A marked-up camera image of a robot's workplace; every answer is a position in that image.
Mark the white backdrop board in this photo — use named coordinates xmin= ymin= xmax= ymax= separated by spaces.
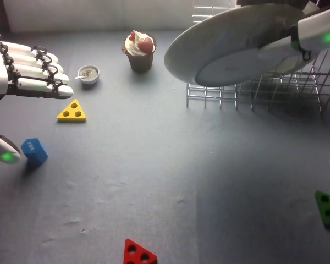
xmin=2 ymin=0 xmax=237 ymax=33

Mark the silver wire dish rack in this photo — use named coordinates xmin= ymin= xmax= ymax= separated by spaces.
xmin=186 ymin=0 xmax=330 ymax=119

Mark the small cup of green sauce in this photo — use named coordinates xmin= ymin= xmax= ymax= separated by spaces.
xmin=77 ymin=64 xmax=100 ymax=85

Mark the yellow triangle block with holes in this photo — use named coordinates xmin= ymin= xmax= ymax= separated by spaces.
xmin=57 ymin=98 xmax=87 ymax=123

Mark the cupcake with white cream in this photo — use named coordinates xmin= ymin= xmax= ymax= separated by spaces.
xmin=121 ymin=30 xmax=157 ymax=74

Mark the blue hexagonal block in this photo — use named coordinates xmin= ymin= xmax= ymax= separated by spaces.
xmin=21 ymin=137 xmax=48 ymax=167

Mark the red triangle block with holes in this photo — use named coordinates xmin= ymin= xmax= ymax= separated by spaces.
xmin=123 ymin=238 xmax=158 ymax=264

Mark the green triangle block with holes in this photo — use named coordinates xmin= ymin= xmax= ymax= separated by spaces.
xmin=315 ymin=190 xmax=330 ymax=229

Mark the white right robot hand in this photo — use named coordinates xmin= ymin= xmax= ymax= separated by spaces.
xmin=290 ymin=0 xmax=330 ymax=61

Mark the white ceramic plate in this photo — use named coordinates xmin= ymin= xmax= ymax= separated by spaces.
xmin=164 ymin=3 xmax=320 ymax=87

